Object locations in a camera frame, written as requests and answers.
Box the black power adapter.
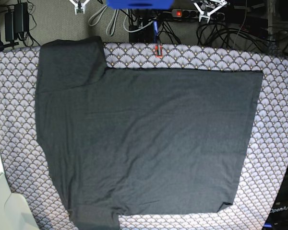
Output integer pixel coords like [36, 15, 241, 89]
[4, 2, 29, 42]

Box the white plastic bin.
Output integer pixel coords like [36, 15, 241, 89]
[0, 173, 39, 230]

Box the dark grey T-shirt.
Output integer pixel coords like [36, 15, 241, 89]
[35, 37, 263, 230]

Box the fan-patterned table cloth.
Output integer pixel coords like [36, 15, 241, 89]
[0, 43, 288, 230]

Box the black power strip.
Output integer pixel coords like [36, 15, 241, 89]
[171, 9, 225, 21]

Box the red and black clamp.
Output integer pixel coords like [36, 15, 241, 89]
[155, 43, 163, 58]

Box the grey looped cable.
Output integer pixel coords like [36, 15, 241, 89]
[88, 5, 120, 36]

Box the black OpenArm base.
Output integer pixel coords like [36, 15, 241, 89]
[263, 167, 288, 230]

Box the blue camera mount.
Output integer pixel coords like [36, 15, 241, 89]
[107, 0, 174, 10]

